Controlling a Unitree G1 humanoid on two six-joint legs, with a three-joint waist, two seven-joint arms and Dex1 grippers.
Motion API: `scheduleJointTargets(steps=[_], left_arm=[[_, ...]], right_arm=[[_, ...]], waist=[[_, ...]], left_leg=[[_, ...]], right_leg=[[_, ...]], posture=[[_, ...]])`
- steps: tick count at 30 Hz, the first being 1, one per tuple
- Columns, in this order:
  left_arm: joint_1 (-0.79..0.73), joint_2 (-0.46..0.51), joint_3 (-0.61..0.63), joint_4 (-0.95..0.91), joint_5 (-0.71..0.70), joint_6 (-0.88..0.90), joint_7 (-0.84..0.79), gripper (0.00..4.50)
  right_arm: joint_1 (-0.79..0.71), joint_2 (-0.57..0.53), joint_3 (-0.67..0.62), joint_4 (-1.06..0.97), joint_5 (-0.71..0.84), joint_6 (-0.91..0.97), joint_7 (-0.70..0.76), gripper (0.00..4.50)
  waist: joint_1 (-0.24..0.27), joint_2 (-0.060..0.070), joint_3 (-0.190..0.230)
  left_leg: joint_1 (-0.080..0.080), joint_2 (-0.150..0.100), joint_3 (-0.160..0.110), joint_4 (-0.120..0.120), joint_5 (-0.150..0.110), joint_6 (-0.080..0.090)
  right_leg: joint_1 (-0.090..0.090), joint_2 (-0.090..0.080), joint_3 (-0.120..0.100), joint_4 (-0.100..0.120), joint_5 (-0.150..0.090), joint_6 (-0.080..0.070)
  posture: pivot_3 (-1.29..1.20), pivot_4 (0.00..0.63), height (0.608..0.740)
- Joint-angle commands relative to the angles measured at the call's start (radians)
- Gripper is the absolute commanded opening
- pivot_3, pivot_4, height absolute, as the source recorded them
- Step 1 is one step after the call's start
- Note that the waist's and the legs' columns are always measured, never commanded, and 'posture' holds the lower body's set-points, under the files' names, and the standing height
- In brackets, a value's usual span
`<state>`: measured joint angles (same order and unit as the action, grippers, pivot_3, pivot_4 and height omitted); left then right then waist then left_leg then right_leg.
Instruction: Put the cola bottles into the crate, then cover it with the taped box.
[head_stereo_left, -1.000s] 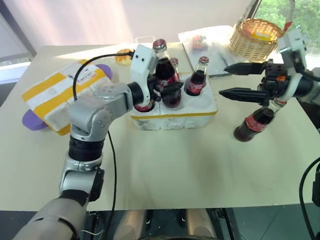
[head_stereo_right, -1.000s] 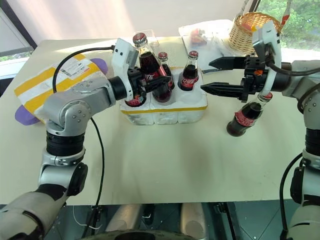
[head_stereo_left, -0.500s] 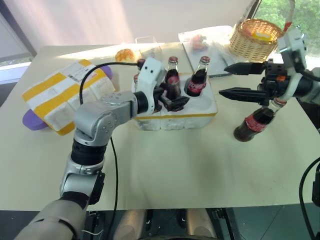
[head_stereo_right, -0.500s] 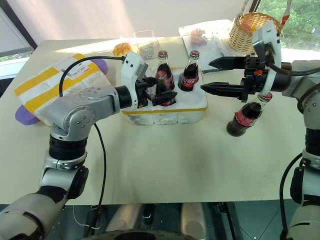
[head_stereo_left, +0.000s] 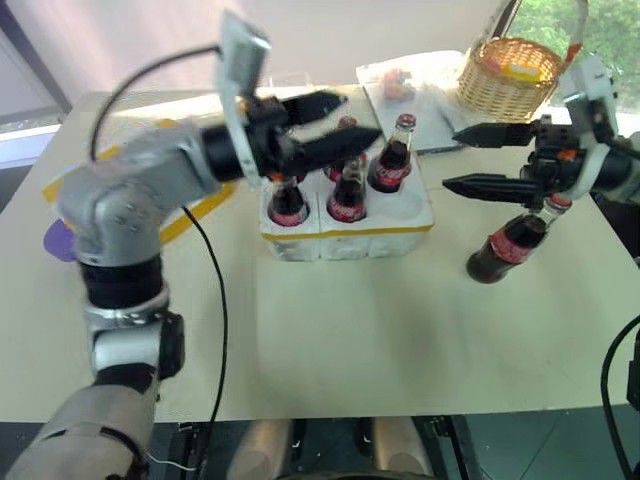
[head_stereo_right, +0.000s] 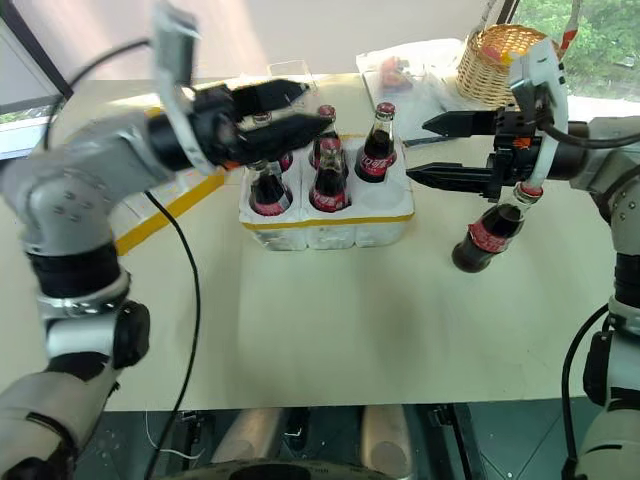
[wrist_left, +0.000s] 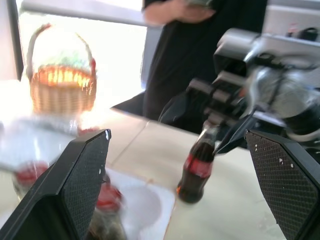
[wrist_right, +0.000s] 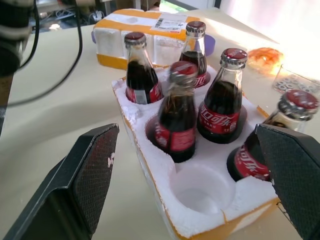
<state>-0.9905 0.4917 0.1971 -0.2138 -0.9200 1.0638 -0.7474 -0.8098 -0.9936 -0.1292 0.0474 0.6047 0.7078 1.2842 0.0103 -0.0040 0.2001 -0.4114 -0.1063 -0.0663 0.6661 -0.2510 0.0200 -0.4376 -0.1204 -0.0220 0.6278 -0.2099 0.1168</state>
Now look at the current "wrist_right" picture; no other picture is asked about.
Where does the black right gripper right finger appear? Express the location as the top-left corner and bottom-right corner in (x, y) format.
(253, 123), (320, 240)

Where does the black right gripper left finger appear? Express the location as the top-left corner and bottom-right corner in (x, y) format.
(0, 123), (120, 240)

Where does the glass cola bottle red label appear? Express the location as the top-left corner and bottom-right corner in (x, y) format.
(197, 47), (249, 145)
(178, 20), (212, 89)
(226, 89), (320, 183)
(124, 32), (165, 106)
(153, 60), (200, 164)

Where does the white foam crate yellow tape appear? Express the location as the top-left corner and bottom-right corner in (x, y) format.
(111, 65), (281, 240)

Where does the clear box of washers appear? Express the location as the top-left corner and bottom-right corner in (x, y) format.
(272, 63), (320, 96)

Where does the taped white foam box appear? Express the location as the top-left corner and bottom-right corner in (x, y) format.
(92, 9), (201, 72)

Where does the black robot arm with cables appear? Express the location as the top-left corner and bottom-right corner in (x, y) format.
(6, 0), (84, 106)

